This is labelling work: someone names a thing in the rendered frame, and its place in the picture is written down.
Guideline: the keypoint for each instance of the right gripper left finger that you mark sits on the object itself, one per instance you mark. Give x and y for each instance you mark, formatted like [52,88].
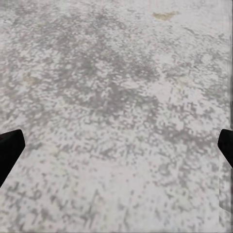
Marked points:
[12,145]

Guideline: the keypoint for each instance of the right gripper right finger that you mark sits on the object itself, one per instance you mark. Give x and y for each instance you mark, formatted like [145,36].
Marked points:
[225,144]

